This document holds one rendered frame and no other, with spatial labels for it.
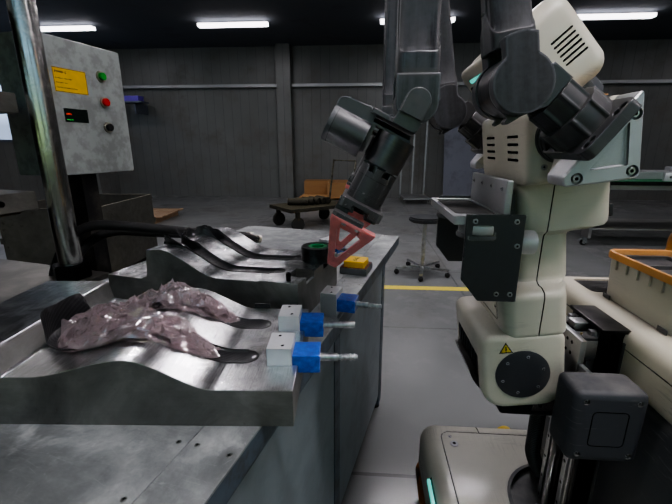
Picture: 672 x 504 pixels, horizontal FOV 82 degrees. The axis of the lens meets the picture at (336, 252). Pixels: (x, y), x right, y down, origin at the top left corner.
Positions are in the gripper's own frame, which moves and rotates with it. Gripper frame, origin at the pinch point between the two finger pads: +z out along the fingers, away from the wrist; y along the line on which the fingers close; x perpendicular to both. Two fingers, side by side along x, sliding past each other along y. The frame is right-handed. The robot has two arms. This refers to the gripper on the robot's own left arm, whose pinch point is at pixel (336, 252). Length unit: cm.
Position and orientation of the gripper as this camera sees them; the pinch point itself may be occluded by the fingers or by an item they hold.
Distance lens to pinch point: 61.0
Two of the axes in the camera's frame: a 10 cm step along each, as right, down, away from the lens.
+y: -0.7, 2.7, -9.6
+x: 8.9, 4.5, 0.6
